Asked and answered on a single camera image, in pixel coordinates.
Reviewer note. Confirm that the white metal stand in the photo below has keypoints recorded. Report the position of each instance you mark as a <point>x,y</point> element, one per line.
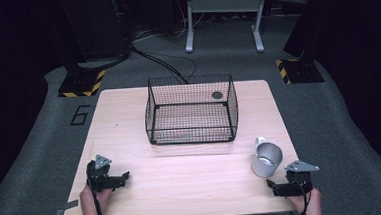
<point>225,5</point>

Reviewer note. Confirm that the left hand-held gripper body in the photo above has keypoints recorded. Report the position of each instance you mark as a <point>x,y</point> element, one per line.
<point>99,174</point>

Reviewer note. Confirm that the black cabinet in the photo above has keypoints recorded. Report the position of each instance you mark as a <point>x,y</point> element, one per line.
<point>96,23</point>

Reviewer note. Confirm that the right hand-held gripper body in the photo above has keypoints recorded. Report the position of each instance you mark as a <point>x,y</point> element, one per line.
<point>299,177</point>

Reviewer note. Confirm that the person's right hand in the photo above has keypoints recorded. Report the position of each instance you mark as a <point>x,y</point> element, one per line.
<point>313,206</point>

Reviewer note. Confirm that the grey tape strip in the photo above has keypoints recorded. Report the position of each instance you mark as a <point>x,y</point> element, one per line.
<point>67,206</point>

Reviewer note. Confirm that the silver metal cup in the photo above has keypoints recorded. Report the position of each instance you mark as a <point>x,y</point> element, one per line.
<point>267,159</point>

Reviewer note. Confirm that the black yellow striped base plate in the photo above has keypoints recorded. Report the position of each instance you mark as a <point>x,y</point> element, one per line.
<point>299,70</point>
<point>82,84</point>

